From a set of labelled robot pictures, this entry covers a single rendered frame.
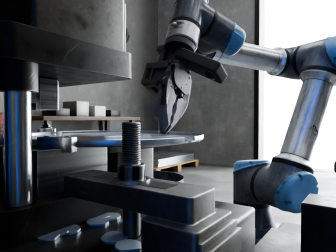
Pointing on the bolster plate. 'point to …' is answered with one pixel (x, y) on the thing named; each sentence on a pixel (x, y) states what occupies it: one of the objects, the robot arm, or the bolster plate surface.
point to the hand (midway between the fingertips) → (167, 127)
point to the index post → (46, 128)
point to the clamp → (157, 204)
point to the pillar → (17, 148)
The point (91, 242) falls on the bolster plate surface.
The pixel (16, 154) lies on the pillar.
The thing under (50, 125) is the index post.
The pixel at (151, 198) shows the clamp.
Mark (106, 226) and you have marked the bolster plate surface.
